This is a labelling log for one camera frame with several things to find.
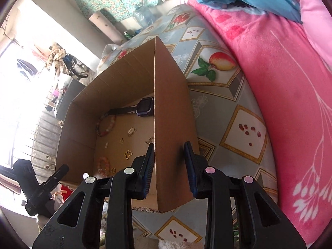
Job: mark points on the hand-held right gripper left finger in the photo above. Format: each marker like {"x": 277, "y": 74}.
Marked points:
{"x": 147, "y": 171}

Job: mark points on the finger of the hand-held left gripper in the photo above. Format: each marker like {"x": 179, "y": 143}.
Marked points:
{"x": 59, "y": 175}

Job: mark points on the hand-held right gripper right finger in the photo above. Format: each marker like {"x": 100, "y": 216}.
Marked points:
{"x": 190, "y": 171}

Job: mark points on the gold butterfly charm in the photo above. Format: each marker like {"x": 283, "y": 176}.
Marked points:
{"x": 128, "y": 154}

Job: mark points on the small silver charm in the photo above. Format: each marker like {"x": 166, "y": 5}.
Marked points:
{"x": 150, "y": 141}

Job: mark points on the brown cardboard box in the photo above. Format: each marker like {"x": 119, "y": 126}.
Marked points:
{"x": 171, "y": 134}

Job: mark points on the red paper bag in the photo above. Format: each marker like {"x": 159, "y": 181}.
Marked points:
{"x": 66, "y": 195}

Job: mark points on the white fluffy towel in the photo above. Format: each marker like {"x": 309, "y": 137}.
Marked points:
{"x": 168, "y": 245}

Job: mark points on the grey cabinet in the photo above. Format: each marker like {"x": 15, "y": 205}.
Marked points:
{"x": 70, "y": 93}

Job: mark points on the wheelchair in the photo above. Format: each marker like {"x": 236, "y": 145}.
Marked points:
{"x": 75, "y": 64}

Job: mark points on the dark hanging garment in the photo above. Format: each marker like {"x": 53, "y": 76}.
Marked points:
{"x": 26, "y": 66}

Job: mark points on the pile of beige clothes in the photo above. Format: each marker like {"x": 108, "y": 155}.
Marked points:
{"x": 55, "y": 54}

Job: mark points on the pink floral blanket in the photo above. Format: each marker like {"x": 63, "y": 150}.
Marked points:
{"x": 285, "y": 96}

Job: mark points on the white plastic bag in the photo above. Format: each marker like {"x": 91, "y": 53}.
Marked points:
{"x": 110, "y": 49}

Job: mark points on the clear empty water jug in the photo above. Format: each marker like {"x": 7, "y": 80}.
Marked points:
{"x": 144, "y": 16}

